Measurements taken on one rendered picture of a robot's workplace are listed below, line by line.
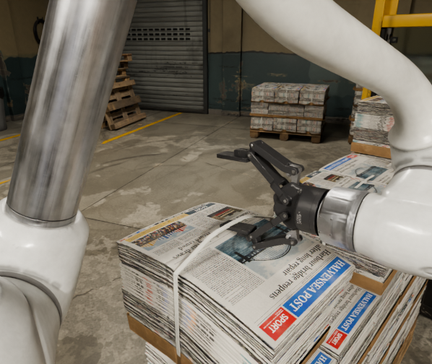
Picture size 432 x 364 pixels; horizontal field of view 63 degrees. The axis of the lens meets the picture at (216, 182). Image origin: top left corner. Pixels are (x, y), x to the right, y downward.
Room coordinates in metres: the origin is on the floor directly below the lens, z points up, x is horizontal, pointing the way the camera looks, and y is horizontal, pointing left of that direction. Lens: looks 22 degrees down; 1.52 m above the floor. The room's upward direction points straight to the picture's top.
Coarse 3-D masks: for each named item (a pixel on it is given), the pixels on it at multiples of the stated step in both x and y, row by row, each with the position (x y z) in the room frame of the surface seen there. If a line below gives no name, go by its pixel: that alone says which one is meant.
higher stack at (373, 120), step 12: (360, 108) 1.52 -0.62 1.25; (372, 108) 1.49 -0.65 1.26; (384, 108) 1.46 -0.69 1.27; (360, 120) 1.52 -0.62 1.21; (372, 120) 1.48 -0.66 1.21; (384, 120) 1.45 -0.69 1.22; (360, 132) 1.51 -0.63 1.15; (372, 132) 1.48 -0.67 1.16; (384, 132) 1.44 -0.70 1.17; (372, 144) 1.47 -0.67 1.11; (384, 144) 1.44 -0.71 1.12; (372, 156) 1.47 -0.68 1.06; (420, 288) 1.40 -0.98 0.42; (420, 300) 1.48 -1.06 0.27; (408, 324) 1.33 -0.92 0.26; (408, 336) 1.38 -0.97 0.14
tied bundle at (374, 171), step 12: (348, 156) 1.47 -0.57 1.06; (360, 156) 1.47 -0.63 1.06; (324, 168) 1.31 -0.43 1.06; (336, 168) 1.31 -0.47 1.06; (348, 168) 1.31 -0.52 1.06; (360, 168) 1.31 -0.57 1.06; (372, 168) 1.31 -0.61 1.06; (384, 168) 1.31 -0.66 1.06; (360, 180) 1.20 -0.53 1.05; (372, 180) 1.19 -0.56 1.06; (384, 180) 1.18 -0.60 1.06
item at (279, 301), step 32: (256, 256) 0.57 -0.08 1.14; (288, 256) 0.58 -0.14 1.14; (320, 256) 0.59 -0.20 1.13; (224, 288) 0.48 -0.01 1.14; (256, 288) 0.49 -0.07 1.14; (288, 288) 0.49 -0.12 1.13; (320, 288) 0.50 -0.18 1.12; (192, 320) 0.49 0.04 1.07; (224, 320) 0.44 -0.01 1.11; (256, 320) 0.42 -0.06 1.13; (288, 320) 0.43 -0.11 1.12; (320, 320) 0.54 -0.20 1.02; (192, 352) 0.48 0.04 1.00; (224, 352) 0.44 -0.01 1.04; (256, 352) 0.40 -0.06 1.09; (288, 352) 0.45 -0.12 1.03
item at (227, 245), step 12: (276, 228) 0.67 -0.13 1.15; (216, 240) 0.62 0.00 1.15; (228, 240) 0.62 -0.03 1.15; (240, 240) 0.62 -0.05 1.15; (192, 252) 0.58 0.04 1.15; (204, 252) 0.58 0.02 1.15; (216, 252) 0.58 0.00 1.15; (228, 252) 0.58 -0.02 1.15; (240, 252) 0.58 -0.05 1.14; (168, 264) 0.54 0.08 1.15; (180, 264) 0.54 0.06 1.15; (192, 264) 0.54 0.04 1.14; (204, 264) 0.54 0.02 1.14; (216, 264) 0.54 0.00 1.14; (168, 276) 0.54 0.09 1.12; (180, 276) 0.51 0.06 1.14; (192, 276) 0.51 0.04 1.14; (204, 276) 0.51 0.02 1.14; (168, 288) 0.54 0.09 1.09; (180, 288) 0.52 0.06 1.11; (192, 288) 0.49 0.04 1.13; (168, 300) 0.53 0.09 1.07; (180, 300) 0.51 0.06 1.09; (192, 300) 0.49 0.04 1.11; (180, 312) 0.52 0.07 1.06; (168, 324) 0.53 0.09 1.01; (180, 324) 0.51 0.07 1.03; (180, 336) 0.51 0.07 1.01; (180, 348) 0.52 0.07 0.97
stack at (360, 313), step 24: (360, 288) 0.87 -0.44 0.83; (336, 312) 0.77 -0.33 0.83; (360, 312) 0.77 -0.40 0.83; (384, 312) 0.93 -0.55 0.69; (336, 336) 0.69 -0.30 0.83; (360, 336) 0.78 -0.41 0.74; (384, 336) 0.95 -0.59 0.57; (168, 360) 0.62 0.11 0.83; (312, 360) 0.62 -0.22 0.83; (336, 360) 0.62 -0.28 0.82; (384, 360) 1.05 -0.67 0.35
